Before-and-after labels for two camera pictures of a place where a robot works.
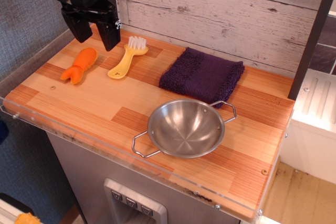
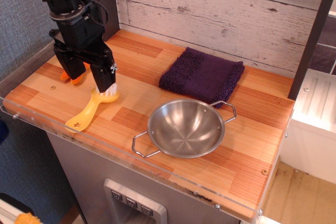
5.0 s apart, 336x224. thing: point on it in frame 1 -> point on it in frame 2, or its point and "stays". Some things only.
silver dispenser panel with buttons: x=126 y=206 stays
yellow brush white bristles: x=136 y=45 -> x=80 y=121
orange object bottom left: x=27 y=218 stays
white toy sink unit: x=310 y=144 stays
